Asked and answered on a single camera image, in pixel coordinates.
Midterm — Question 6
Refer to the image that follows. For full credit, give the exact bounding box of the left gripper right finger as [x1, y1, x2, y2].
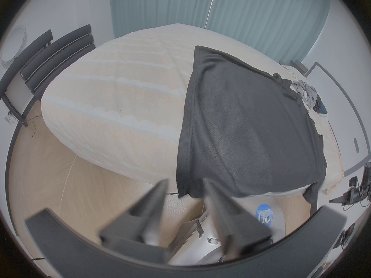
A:
[203, 178, 272, 260]

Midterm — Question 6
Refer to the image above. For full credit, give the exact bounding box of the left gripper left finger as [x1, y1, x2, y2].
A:
[100, 179, 170, 251]

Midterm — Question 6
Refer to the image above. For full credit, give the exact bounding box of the black T-shirt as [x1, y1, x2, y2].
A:
[176, 46, 327, 206]

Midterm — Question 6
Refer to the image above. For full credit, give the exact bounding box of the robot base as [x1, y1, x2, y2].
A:
[168, 196, 287, 266]

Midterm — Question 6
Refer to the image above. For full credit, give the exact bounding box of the bed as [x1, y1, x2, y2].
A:
[41, 23, 371, 202]

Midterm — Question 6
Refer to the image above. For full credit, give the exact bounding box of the black shiny garment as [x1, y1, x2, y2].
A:
[313, 94, 326, 112]

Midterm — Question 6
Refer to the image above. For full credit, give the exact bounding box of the grey garment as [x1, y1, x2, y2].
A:
[291, 80, 318, 111]

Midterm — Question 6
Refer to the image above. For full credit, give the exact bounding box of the white printed pillow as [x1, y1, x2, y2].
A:
[283, 65, 305, 79]

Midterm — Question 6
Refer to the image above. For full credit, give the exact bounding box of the grey bedside table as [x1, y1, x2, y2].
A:
[279, 59, 308, 73]

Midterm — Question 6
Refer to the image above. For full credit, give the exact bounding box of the black chest of drawers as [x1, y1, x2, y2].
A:
[0, 24, 96, 127]

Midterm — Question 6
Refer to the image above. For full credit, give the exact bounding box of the blue-green curtain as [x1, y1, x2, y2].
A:
[204, 0, 331, 66]
[110, 0, 218, 40]

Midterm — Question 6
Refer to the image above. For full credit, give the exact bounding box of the white round mirror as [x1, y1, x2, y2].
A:
[0, 25, 28, 67]

